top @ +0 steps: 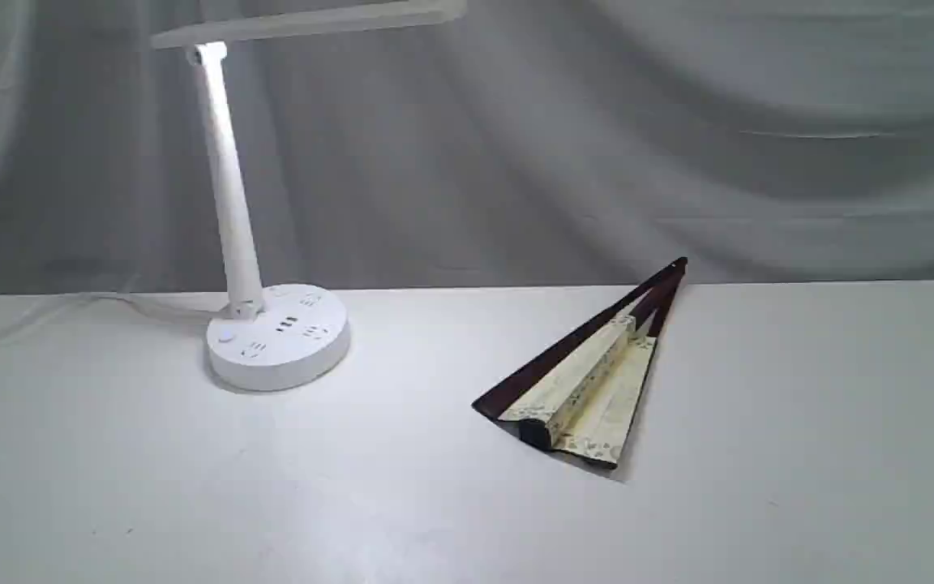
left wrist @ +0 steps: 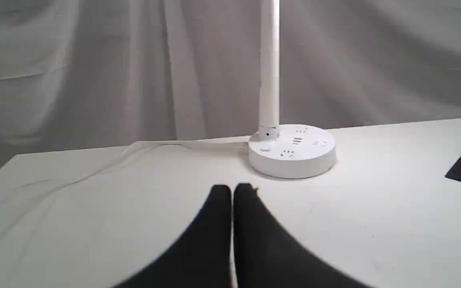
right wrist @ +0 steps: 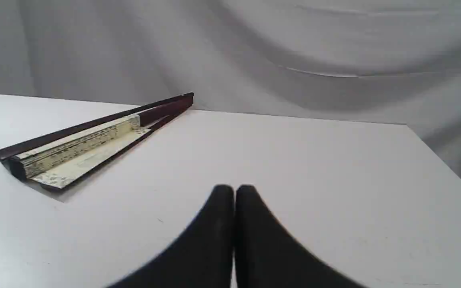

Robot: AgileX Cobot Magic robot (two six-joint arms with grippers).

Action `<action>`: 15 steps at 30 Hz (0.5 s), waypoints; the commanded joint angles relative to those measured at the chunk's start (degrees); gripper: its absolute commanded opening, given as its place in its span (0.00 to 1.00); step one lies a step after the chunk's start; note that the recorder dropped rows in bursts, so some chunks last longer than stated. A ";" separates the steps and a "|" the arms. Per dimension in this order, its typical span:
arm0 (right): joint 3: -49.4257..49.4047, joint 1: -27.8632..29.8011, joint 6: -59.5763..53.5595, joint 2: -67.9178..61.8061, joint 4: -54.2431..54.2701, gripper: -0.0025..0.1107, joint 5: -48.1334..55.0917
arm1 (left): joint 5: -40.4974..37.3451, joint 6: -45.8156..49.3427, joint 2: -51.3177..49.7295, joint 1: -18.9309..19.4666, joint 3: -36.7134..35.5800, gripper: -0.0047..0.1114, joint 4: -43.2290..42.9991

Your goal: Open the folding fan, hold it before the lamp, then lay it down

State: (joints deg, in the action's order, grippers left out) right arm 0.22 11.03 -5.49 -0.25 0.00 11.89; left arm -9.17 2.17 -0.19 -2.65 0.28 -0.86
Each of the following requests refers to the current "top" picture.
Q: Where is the cream paper folding fan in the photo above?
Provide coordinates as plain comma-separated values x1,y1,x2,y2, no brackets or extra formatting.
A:
471,256,689,472

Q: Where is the white desk lamp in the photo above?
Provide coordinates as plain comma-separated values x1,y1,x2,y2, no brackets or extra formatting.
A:
151,1,466,393

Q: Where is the grey backdrop cloth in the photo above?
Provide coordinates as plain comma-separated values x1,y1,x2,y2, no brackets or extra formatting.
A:
0,1,934,294

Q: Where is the white power cable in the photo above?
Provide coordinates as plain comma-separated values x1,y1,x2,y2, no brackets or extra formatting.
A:
0,292,223,363

